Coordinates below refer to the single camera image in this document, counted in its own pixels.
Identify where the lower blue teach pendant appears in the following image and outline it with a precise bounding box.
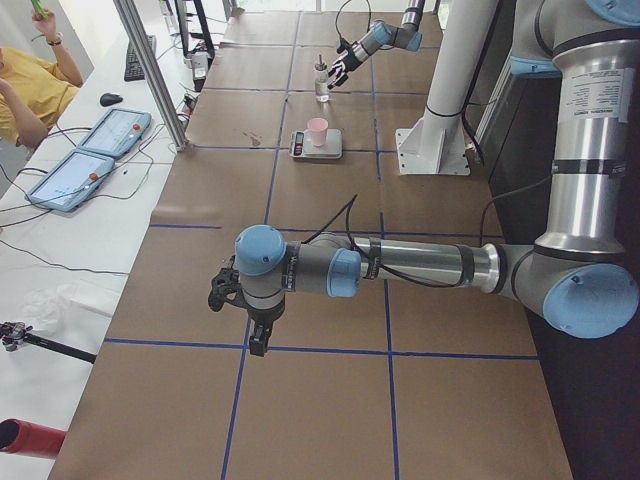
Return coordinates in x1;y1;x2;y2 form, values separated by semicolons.
25;149;115;213

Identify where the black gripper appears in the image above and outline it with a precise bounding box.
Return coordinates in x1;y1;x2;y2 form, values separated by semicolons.
328;43;368;90
248;299;285;356

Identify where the upper blue teach pendant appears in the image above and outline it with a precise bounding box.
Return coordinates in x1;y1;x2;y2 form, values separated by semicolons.
77;108;152;159

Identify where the black tripod clamp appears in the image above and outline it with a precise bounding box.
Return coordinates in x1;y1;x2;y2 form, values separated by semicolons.
1;322;97;364

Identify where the red cylinder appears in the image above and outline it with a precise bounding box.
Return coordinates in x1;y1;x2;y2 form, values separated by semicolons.
1;419;66;459

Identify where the black computer mouse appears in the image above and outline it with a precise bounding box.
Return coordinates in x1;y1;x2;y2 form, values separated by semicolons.
99;93;123;107

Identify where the blue teach pendant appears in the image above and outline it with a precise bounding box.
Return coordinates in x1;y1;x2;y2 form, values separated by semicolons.
77;108;152;159
25;149;115;213

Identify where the black keyboard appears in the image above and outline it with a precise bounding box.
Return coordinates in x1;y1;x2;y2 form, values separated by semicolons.
123;41;145;82

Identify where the pink plastic cup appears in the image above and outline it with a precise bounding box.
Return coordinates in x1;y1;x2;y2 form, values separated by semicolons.
307;117;329;147

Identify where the white column base plate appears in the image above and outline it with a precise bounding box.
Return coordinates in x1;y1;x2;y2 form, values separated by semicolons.
395;111;471;176

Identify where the white electronic kitchen scale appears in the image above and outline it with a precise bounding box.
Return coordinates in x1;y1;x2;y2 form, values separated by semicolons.
290;128;345;161

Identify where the white support column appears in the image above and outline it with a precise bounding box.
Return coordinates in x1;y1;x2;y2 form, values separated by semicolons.
425;0;499;120

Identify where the person in yellow shirt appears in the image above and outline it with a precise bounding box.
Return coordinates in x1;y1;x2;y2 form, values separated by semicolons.
1;8;83;150

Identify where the clear glass sauce bottle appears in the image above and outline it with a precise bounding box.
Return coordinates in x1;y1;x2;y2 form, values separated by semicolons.
314;54;330;103

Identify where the aluminium frame post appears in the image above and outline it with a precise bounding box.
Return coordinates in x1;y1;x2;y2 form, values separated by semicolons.
113;0;187;152

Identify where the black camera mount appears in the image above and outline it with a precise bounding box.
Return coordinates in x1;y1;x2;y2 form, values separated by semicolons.
208;255;246;312

